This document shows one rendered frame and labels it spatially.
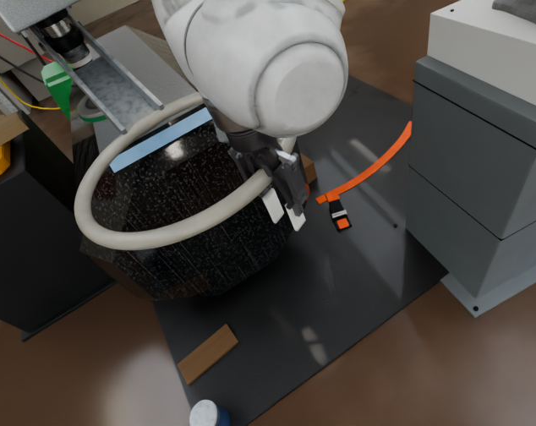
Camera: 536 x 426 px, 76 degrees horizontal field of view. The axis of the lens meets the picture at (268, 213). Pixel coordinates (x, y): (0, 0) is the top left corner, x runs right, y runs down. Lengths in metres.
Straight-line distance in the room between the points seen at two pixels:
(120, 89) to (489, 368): 1.44
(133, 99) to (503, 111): 0.91
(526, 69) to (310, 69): 0.72
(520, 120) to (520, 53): 0.13
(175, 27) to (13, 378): 1.91
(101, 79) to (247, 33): 0.91
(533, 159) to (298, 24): 0.77
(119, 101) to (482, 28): 0.90
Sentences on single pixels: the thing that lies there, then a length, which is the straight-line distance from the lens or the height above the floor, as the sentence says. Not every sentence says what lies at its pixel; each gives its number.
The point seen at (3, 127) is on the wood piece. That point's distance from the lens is 1.74.
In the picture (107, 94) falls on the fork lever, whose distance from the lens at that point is 1.10.
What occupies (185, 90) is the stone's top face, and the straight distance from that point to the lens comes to 1.19.
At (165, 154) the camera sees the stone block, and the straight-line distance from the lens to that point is 1.05.
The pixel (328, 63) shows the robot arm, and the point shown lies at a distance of 0.26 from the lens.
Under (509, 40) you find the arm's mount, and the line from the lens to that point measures 0.94.
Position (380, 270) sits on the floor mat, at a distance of 1.53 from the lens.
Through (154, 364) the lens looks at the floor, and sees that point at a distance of 1.66.
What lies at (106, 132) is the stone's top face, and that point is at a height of 0.85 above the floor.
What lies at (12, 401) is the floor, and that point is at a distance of 2.08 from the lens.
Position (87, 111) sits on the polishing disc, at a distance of 1.31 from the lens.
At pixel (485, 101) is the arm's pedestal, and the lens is 0.97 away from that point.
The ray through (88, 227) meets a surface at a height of 0.97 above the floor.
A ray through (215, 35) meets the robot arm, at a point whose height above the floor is 1.25.
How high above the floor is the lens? 1.35
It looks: 48 degrees down
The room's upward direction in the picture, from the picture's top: 23 degrees counter-clockwise
